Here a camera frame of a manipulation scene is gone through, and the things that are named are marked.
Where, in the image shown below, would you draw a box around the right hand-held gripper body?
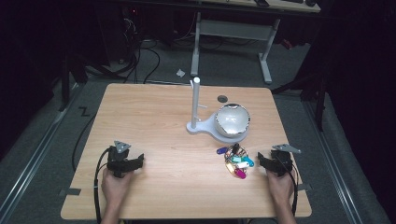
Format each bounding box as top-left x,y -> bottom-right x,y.
270,143 -> 303,177

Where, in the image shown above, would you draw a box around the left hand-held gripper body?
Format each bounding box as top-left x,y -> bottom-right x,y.
106,140 -> 133,179

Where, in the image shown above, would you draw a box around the key bunch with coloured tags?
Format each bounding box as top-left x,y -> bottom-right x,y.
216,142 -> 256,180

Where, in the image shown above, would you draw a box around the person's right hand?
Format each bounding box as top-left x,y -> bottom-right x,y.
266,169 -> 295,207

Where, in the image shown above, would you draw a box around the person's left hand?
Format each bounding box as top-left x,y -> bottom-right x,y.
100,167 -> 133,207

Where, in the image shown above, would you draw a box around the silver metal bowl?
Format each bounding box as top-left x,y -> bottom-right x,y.
215,103 -> 251,139

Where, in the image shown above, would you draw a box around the white stand with pole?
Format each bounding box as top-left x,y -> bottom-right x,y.
185,77 -> 250,145

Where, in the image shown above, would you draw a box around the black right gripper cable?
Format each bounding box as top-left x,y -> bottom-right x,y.
276,154 -> 301,217

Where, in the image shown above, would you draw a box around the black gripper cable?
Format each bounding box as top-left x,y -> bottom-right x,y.
276,154 -> 301,217
92,147 -> 112,224

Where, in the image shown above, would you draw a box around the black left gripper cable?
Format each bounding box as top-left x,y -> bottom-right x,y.
92,147 -> 112,224

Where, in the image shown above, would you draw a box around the metal floor rail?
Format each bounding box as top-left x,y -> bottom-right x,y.
0,83 -> 85,223
303,101 -> 363,224

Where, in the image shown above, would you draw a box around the black floor cables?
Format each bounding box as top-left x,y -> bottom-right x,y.
83,15 -> 163,86

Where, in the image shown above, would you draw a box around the wooden desk with grey frame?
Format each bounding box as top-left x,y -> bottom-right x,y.
189,0 -> 322,86

